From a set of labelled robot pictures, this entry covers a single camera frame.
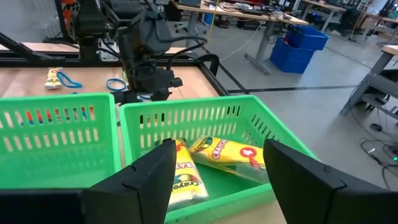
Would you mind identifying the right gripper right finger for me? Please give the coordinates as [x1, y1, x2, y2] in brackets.
[263, 138, 398, 224]

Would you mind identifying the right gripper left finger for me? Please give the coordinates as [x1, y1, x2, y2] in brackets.
[0, 138, 177, 224]

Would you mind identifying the yellow crayon pack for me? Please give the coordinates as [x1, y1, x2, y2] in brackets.
[188, 136, 269, 184]
[44, 67, 63, 91]
[167, 139, 210, 212]

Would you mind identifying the grey metal desk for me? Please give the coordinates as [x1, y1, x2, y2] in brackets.
[340, 44, 398, 118]

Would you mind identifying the green plastic slotted basket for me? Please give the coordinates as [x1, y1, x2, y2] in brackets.
[119, 95, 318, 224]
[0, 92, 122, 190]

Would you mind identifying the wooden workbench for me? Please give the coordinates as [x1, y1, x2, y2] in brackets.
[169, 0, 310, 75]

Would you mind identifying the blue plastic bin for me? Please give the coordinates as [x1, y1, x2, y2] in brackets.
[269, 37, 315, 75]
[284, 24, 330, 52]

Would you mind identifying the black aluminium table frame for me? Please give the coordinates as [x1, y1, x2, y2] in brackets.
[0, 30, 231, 96]

